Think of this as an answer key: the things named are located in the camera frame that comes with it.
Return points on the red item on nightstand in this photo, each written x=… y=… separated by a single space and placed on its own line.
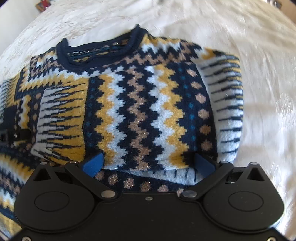
x=42 y=5

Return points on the navy yellow patterned knit sweater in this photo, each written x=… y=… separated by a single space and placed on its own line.
x=149 y=104

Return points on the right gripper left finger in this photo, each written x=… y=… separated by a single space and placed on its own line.
x=84 y=172

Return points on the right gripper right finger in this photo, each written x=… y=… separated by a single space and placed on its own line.
x=212 y=173

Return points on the cream floral bedspread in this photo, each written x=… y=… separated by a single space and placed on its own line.
x=256 y=201

